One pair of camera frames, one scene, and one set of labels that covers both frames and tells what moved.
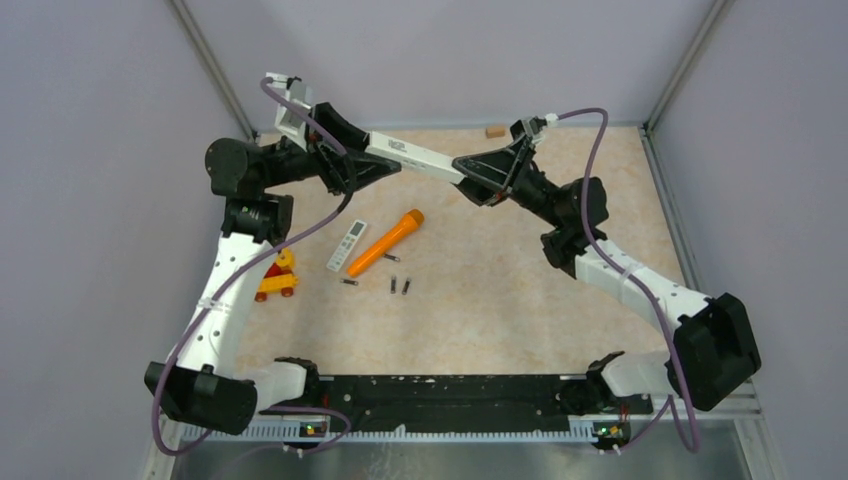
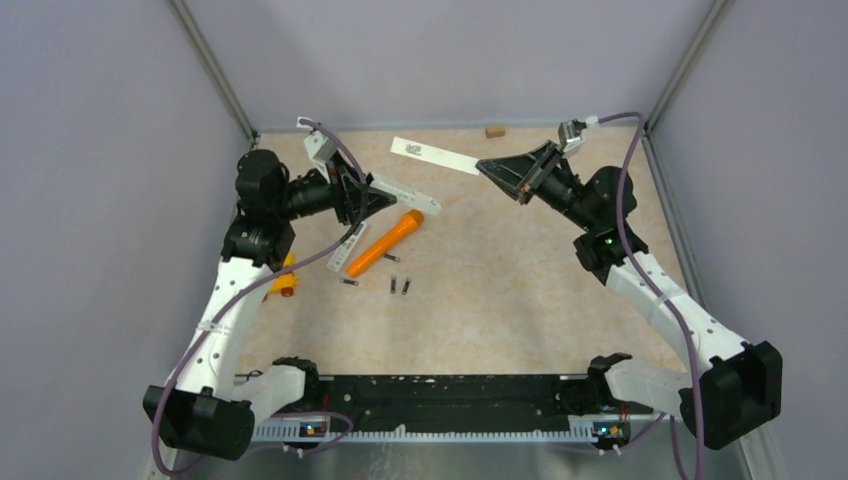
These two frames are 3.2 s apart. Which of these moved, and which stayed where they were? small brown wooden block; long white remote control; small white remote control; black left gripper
Moved: long white remote control; black left gripper
Stayed: small white remote control; small brown wooden block
